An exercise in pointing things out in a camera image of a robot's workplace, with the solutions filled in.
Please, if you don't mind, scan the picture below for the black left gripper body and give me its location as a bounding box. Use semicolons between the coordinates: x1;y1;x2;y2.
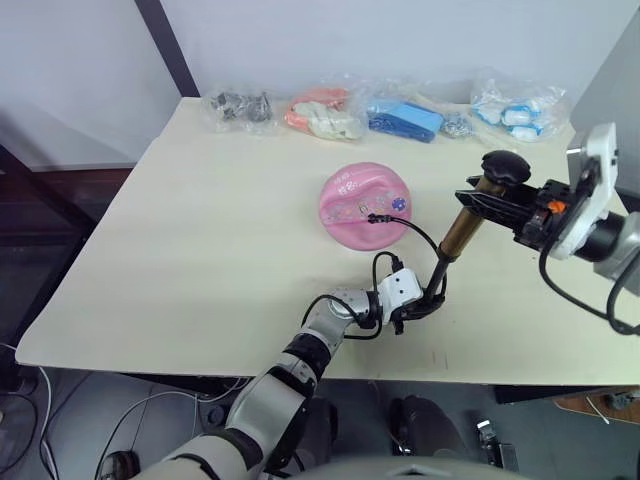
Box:
385;299;421;337

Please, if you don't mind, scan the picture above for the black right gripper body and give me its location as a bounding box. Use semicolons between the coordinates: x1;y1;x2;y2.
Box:
513;178;577;249

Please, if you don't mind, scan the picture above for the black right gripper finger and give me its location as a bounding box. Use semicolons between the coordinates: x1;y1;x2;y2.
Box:
453;189;540;236
465;174;547;200

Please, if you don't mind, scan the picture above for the gold hand pump with hose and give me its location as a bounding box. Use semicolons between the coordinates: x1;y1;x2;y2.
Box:
366;149;532;303

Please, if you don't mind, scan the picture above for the deflated pink ball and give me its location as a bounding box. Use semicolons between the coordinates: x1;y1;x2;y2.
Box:
318;160;415;252

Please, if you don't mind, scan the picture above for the plastic bag of white-blue parts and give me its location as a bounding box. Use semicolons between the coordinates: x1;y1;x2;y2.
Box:
468;68;572;145

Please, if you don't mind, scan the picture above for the small bag of metal parts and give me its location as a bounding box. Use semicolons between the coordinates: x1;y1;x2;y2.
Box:
438;110;477;140

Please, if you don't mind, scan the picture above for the plastic bag of blue parts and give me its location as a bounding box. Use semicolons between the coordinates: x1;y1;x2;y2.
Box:
363;78;447;147

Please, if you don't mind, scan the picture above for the grey panel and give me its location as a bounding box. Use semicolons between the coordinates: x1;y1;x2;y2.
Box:
568;0;640;151

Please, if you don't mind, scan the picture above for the grey robot torso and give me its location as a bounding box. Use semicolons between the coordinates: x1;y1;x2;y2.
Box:
277;460;526;480

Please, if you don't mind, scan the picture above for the plastic bag of orange parts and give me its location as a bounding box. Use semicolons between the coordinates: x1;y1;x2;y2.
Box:
281;79;372;145

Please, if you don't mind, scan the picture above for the plastic bag of black parts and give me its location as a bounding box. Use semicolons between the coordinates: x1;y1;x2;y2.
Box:
202;85;277;135

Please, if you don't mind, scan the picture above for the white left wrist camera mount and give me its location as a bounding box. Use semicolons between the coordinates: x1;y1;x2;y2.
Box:
375;267;424;321

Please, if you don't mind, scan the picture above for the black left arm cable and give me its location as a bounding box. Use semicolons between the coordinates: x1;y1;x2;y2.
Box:
301;251;405;342

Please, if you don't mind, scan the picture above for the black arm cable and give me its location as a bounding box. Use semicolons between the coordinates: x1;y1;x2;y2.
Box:
301;251;405;342
536;238;640;335

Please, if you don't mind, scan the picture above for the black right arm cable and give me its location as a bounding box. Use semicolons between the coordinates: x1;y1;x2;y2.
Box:
536;238;640;335

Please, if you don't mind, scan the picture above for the silver metal bracket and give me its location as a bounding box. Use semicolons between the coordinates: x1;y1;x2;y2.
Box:
475;418;522;472

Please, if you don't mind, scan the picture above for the black table frame bar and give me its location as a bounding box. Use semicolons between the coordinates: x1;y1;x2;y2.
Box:
493;383;640;407

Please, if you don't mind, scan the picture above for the black slanted post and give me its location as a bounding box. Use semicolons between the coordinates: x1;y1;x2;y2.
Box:
133;0;202;100

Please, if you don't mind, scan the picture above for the thin white floor cable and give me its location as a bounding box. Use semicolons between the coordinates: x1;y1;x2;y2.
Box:
35;365;55;474

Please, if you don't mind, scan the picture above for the black floor cable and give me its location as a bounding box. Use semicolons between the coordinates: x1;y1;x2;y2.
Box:
0;343;42;476

